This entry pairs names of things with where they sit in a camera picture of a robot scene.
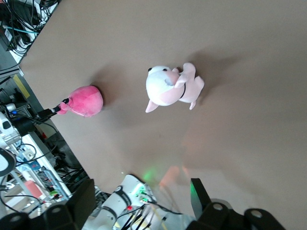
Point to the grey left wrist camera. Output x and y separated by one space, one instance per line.
10 107

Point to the salmon pink box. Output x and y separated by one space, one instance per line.
33 188

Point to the hot pink round plush toy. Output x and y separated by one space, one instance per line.
84 101

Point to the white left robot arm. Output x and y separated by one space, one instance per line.
115 201

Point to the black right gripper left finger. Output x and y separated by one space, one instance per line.
79 203

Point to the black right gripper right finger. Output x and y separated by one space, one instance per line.
216 215

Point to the brown table cover sheet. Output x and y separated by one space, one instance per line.
216 119

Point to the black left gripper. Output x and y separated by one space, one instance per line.
26 125

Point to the light pink plush animal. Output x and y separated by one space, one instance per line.
163 88

